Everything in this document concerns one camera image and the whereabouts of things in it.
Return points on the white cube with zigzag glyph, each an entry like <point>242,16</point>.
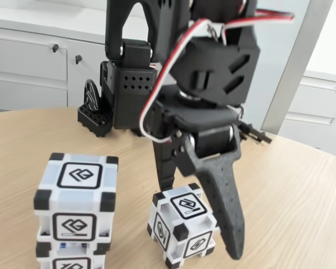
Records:
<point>189,208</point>

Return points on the white cube with chevron glyph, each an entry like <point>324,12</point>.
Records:
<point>78,173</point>

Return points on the black round clamp knob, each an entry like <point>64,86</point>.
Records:
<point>91,96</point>

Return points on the white cabinet with drawers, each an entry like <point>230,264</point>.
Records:
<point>310,106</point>

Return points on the white cube with angular glyph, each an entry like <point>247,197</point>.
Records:
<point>70,263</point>

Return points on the long white cabinet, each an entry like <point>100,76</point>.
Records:
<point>22,70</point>

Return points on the black camera on bracket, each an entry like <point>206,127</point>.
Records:
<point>259,136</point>

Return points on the grey metal post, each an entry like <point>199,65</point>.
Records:
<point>294,64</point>

